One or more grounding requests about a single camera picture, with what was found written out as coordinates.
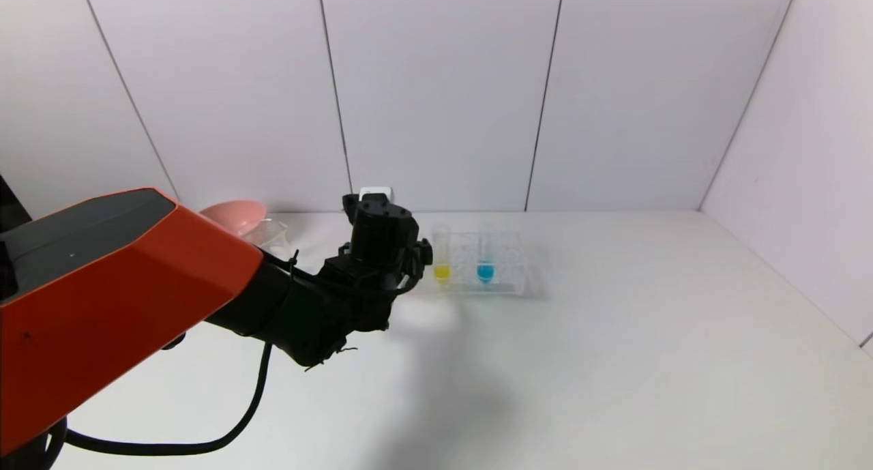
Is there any yellow pigment test tube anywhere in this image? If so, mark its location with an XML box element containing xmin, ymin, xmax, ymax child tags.
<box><xmin>433</xmin><ymin>224</ymin><xmax>452</xmax><ymax>285</ymax></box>

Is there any blue pigment test tube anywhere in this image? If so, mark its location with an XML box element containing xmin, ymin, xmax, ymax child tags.
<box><xmin>477</xmin><ymin>222</ymin><xmax>497</xmax><ymax>284</ymax></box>

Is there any clear acrylic test tube rack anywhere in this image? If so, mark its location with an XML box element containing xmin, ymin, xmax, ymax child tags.
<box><xmin>428</xmin><ymin>231</ymin><xmax>528</xmax><ymax>297</ymax></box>

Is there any clear glass beaker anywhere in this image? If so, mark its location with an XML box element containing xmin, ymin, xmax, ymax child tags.
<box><xmin>248</xmin><ymin>215</ymin><xmax>291</xmax><ymax>250</ymax></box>

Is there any pink plastic bowl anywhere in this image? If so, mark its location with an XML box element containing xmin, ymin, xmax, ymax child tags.
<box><xmin>199</xmin><ymin>199</ymin><xmax>268</xmax><ymax>238</ymax></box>

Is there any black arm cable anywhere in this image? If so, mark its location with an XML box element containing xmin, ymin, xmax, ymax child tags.
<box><xmin>63</xmin><ymin>340</ymin><xmax>274</xmax><ymax>456</ymax></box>

